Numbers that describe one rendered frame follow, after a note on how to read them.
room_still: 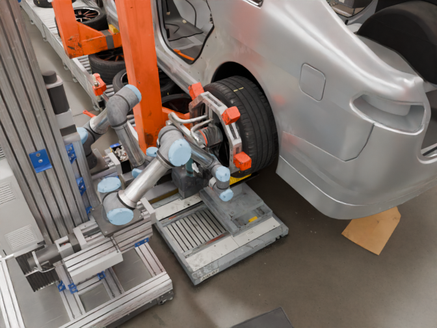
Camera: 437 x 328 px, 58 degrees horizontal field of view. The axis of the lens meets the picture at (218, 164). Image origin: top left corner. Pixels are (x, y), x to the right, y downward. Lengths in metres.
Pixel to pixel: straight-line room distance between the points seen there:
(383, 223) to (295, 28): 1.91
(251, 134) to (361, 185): 0.72
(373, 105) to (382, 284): 1.49
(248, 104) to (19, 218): 1.39
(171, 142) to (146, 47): 0.90
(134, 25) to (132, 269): 1.52
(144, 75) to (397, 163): 1.58
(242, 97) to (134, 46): 0.72
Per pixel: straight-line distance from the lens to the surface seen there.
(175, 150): 1.80
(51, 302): 2.74
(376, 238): 3.31
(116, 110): 2.12
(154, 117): 2.82
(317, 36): 1.97
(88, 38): 4.60
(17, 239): 2.24
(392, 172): 2.03
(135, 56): 2.57
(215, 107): 2.41
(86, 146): 2.45
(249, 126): 2.37
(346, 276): 3.03
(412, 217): 3.59
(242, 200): 3.05
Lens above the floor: 2.42
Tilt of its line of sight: 41 degrees down
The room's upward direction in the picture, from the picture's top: straight up
